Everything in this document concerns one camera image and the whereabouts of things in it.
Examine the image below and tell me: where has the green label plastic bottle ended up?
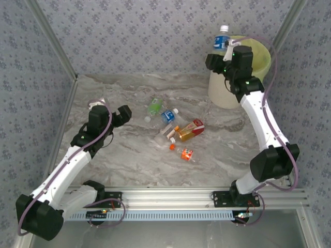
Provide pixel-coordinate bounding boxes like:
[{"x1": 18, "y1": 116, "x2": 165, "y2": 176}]
[{"x1": 144, "y1": 97, "x2": 164, "y2": 122}]

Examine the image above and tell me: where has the large blue label bottle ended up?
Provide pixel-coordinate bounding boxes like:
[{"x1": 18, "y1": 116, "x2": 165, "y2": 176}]
[{"x1": 213, "y1": 25, "x2": 232, "y2": 56}]

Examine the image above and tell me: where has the small blue label bottle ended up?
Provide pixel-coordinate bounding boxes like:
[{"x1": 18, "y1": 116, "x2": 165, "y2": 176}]
[{"x1": 160, "y1": 107, "x2": 179, "y2": 124}]

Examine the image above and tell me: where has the clear bottle cream label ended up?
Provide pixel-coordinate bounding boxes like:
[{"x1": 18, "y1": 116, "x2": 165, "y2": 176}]
[{"x1": 154, "y1": 123, "x2": 177, "y2": 144}]

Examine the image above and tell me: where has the amber tea bottle red label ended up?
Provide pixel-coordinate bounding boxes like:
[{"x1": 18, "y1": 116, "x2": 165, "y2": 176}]
[{"x1": 174, "y1": 118, "x2": 205, "y2": 143}]

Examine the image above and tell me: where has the small orange soda bottle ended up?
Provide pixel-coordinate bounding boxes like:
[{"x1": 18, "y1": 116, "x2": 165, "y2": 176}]
[{"x1": 169, "y1": 144, "x2": 197, "y2": 163}]

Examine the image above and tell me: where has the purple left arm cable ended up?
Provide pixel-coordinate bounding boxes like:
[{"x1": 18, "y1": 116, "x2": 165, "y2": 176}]
[{"x1": 17, "y1": 99, "x2": 114, "y2": 237}]

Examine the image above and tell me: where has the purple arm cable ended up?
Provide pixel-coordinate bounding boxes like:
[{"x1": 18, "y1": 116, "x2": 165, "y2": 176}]
[
  {"x1": 17, "y1": 99, "x2": 114, "y2": 237},
  {"x1": 229, "y1": 36, "x2": 300, "y2": 192}
]

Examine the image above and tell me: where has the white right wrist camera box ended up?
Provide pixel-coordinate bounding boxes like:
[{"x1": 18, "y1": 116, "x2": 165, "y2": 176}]
[{"x1": 222, "y1": 38, "x2": 240, "y2": 62}]

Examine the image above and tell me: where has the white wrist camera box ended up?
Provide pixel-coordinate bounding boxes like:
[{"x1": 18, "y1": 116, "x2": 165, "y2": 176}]
[
  {"x1": 222, "y1": 38, "x2": 240, "y2": 62},
  {"x1": 86, "y1": 97, "x2": 108, "y2": 109}
]

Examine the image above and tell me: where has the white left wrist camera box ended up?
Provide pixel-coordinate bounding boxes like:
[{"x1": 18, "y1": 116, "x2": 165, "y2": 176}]
[{"x1": 86, "y1": 97, "x2": 108, "y2": 109}]

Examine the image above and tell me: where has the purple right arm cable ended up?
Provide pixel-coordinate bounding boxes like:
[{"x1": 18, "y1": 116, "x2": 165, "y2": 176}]
[{"x1": 229, "y1": 36, "x2": 300, "y2": 192}]

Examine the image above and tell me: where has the aluminium frame post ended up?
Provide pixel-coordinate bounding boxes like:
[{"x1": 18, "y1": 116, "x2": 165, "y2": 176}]
[
  {"x1": 24, "y1": 0, "x2": 79, "y2": 81},
  {"x1": 268, "y1": 0, "x2": 308, "y2": 52}
]

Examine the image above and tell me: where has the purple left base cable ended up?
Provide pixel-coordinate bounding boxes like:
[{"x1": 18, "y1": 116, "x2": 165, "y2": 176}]
[{"x1": 85, "y1": 198, "x2": 126, "y2": 228}]

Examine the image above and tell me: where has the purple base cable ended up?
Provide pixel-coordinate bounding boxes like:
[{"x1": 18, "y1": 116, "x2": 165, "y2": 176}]
[
  {"x1": 85, "y1": 198, "x2": 126, "y2": 228},
  {"x1": 236, "y1": 193, "x2": 266, "y2": 227}
]

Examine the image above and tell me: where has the aluminium mounting rail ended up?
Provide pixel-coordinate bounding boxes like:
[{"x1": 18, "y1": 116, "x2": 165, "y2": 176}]
[{"x1": 62, "y1": 187, "x2": 310, "y2": 210}]

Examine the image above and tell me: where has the pale slotted cable duct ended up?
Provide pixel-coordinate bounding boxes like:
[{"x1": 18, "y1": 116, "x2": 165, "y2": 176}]
[{"x1": 64, "y1": 209, "x2": 236, "y2": 222}]

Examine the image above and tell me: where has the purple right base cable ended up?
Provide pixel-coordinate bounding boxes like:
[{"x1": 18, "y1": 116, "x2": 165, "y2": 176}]
[{"x1": 236, "y1": 193, "x2": 266, "y2": 227}]

